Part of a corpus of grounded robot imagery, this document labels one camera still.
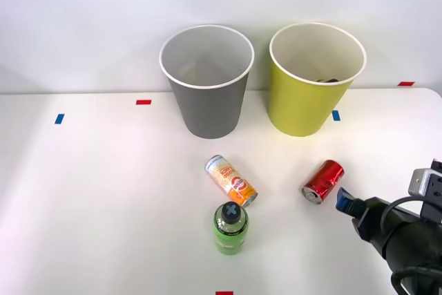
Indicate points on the grey plastic waste bin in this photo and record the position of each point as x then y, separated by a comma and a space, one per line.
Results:
207, 108

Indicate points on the orange and white drink can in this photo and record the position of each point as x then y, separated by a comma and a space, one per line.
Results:
232, 181

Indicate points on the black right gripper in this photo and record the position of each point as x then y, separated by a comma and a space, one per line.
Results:
374, 220

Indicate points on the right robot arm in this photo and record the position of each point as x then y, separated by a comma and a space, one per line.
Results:
416, 250

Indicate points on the green plastic bottle black cap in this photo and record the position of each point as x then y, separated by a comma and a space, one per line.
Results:
230, 234

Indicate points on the yellow-green plastic waste bin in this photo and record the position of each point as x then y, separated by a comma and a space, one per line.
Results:
304, 105

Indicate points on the red drink can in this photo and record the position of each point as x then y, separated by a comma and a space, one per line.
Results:
324, 179

